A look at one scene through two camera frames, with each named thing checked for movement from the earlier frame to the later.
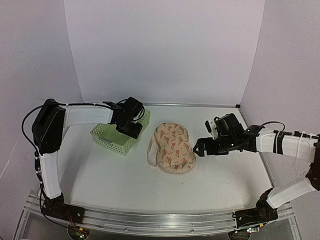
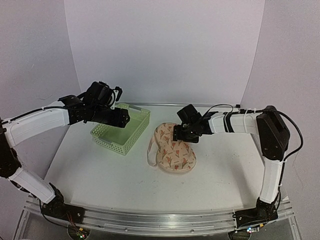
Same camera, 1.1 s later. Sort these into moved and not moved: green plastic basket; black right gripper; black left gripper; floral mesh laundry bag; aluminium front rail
Moved: black left gripper; black right gripper
Not moved: aluminium front rail; floral mesh laundry bag; green plastic basket
